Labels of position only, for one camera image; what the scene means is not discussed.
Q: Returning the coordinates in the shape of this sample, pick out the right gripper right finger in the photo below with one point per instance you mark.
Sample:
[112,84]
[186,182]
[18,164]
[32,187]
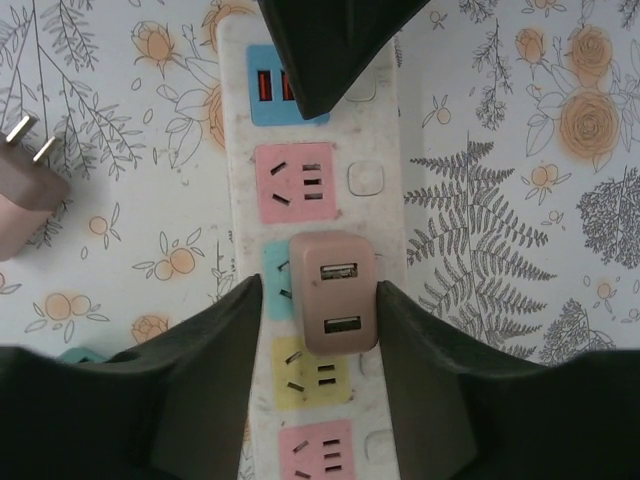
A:
[500,420]

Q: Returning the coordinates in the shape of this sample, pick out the white power strip coloured sockets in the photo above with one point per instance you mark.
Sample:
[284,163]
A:
[240,200]

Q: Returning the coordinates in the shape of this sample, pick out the teal USB plug adapter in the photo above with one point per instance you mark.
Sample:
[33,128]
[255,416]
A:
[80,356]

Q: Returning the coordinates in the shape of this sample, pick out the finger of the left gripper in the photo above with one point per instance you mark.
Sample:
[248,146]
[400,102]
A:
[330,50]

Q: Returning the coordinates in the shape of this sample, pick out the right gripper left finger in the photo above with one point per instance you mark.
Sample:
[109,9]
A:
[125,415]

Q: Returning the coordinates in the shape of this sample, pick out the pink USB plug adapter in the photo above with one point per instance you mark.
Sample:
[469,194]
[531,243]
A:
[25,200]
[340,300]

